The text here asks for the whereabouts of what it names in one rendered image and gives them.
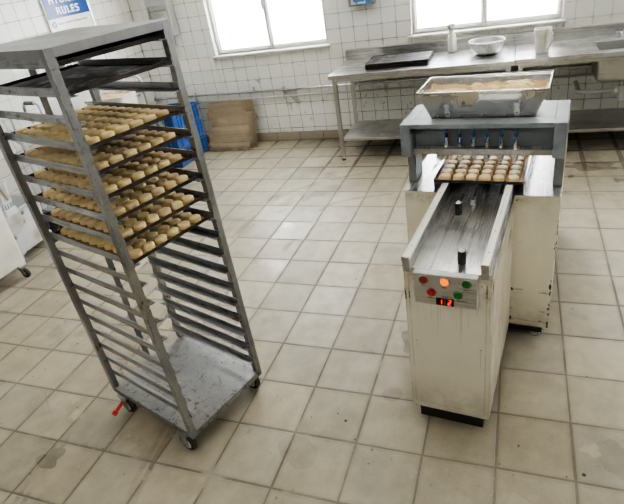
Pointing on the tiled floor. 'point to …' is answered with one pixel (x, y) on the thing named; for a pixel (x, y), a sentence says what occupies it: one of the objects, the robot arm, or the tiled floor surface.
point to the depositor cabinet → (549, 218)
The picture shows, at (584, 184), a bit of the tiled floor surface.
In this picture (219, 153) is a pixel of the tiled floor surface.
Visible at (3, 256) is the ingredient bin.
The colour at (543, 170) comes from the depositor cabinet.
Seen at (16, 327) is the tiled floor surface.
